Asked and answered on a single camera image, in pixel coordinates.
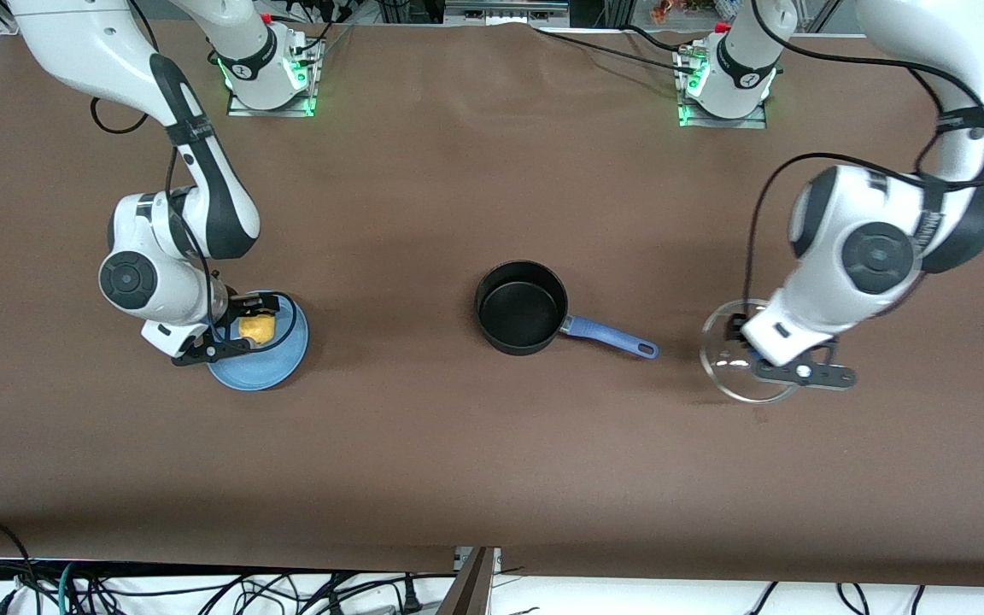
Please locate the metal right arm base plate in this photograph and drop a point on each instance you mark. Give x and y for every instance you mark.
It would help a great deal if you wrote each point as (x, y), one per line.
(283, 109)

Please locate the aluminium frame profile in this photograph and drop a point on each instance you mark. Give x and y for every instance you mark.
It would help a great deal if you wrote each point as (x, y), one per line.
(505, 10)

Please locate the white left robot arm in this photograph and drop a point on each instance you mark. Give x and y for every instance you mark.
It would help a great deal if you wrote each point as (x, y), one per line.
(876, 248)

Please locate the blue plate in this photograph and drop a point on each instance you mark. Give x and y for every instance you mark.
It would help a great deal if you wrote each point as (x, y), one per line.
(266, 367)

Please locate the orange background object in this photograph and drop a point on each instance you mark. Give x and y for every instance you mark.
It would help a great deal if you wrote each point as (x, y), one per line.
(680, 8)

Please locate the brown table cover sheet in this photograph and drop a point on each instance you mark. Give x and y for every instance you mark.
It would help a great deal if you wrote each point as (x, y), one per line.
(458, 444)

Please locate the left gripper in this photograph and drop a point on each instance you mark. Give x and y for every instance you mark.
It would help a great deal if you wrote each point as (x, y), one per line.
(739, 329)

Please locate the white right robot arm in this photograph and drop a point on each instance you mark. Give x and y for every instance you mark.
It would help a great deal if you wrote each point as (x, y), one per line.
(202, 196)

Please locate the wooden post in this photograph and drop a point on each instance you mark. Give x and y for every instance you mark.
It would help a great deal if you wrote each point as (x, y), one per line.
(468, 589)

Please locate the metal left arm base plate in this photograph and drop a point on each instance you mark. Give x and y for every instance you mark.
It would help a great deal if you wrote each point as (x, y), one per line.
(723, 122)

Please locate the yellow potato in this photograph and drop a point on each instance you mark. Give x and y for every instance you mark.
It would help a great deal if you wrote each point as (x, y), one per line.
(257, 330)

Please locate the black power plug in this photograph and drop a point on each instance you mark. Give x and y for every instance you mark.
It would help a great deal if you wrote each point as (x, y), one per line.
(409, 594)

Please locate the glass pot lid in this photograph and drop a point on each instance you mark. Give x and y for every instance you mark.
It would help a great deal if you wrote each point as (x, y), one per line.
(727, 365)

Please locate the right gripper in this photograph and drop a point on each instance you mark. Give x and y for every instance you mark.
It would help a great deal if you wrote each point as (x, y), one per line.
(238, 307)

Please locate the small metal bracket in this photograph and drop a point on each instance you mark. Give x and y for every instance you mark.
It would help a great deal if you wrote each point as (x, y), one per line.
(479, 557)

